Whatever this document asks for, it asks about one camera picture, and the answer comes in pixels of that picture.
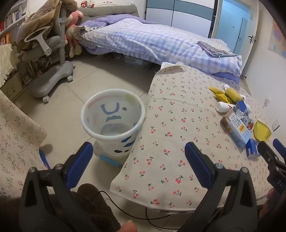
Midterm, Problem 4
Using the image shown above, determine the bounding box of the blue cardboard box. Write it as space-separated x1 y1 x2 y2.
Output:
245 138 261 158

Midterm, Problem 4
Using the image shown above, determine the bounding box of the black cable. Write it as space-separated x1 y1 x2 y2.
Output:
90 191 181 230

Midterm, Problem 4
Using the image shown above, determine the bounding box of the white and brown milk carton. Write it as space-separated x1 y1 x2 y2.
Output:
220 109 253 148

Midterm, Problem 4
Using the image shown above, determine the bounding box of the row of books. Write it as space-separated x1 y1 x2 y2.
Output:
0 0 29 34

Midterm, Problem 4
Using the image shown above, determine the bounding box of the white framed doorway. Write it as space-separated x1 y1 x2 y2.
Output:
215 0 260 46

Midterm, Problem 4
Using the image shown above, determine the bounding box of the floral print cloth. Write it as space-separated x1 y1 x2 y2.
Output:
0 89 48 199

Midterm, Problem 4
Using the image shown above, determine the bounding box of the pink plush toy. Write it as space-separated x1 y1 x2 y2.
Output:
64 10 84 58

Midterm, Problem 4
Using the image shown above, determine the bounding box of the white plastic bottle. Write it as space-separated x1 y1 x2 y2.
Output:
216 101 234 113

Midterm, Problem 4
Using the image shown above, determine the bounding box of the brown fuzzy cloth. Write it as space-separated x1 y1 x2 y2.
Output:
48 183 121 232

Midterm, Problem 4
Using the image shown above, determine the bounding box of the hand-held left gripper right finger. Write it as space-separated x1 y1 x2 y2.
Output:
179 142 258 232

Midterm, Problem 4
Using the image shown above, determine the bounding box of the brown plush blanket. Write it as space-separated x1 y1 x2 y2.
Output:
12 0 78 51

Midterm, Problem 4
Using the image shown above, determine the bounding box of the folded striped cloth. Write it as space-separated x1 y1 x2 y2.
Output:
197 41 238 59

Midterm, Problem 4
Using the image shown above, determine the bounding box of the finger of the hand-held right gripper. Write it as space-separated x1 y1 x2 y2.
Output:
257 140 280 168
273 138 286 161

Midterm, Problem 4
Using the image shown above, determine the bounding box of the cherry print tablecloth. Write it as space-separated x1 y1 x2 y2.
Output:
110 66 277 211

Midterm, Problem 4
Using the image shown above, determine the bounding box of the wall poster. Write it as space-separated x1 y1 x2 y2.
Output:
268 22 286 60

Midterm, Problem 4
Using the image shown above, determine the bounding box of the person's left hand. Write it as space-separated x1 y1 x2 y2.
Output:
117 220 137 232

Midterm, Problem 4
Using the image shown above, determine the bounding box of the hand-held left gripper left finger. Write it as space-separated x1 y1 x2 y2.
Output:
19 141 108 232

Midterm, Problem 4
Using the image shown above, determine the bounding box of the person's right hand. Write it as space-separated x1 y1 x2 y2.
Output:
259 188 277 221

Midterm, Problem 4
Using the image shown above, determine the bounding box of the cream knit cloth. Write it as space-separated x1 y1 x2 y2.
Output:
0 43 20 88

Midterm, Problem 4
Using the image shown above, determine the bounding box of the small blue carton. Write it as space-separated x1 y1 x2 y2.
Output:
232 100 250 117

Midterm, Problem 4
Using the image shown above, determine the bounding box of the purple blanket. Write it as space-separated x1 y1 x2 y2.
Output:
80 14 148 28

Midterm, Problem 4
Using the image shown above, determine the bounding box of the crumpled yellow wrapper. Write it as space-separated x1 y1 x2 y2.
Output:
208 87 230 103

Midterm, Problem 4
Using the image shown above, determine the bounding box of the grey desk chair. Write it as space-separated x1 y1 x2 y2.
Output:
17 7 75 103

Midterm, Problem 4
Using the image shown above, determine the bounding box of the orange print snack packet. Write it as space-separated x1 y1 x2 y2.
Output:
243 116 255 132

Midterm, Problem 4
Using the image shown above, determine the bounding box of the blue pen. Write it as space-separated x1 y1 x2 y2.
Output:
39 149 51 170

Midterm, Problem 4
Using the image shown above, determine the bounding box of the blue and white wardrobe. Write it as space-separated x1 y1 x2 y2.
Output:
144 0 219 39

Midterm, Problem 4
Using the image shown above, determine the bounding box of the yellow packet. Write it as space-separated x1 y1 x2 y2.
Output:
253 119 272 142

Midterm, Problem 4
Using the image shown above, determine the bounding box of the grey headboard cushion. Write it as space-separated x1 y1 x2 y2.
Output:
78 4 139 19

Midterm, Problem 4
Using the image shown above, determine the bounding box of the white printed plastic bin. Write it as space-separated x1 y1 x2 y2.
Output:
81 89 146 157

